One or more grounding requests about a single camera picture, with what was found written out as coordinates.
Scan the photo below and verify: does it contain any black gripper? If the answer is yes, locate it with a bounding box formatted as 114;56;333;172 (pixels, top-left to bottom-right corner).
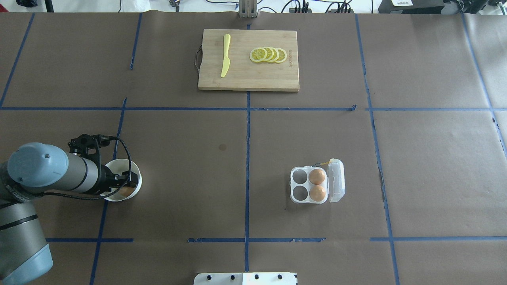
99;165;139;197

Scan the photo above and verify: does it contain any clear plastic egg box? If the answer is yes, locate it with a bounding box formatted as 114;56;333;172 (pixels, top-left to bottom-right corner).
289;158;346;205

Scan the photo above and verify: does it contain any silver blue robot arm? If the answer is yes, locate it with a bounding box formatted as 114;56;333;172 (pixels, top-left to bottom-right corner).
1;135;142;285

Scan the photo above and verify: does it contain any brown egg in box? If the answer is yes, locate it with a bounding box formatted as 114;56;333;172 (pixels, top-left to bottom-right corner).
309;185;328;203
308;168;326;185

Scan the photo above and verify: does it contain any white round bowl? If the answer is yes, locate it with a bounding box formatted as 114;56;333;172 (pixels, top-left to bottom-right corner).
105;159;143;202

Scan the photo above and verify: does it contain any bamboo cutting board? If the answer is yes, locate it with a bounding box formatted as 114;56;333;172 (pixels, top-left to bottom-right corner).
198;29;299;92

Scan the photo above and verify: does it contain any yellow plastic knife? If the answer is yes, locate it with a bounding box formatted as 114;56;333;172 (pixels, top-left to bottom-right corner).
221;34;231;78

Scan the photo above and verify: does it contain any yellow lemon slice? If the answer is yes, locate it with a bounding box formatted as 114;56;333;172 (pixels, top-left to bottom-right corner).
262;47;272;62
275;48;287;63
249;47;268;63
268;47;279;63

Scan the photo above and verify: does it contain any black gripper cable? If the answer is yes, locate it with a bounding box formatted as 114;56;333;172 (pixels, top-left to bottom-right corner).
40;135;133;200

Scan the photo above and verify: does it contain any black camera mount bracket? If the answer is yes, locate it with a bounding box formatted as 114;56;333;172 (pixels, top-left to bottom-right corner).
67;134;112;167

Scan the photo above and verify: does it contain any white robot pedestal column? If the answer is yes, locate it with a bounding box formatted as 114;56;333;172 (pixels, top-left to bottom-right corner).
193;272;298;285

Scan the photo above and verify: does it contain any aluminium frame post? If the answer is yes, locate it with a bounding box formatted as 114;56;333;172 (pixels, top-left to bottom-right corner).
238;0;258;19

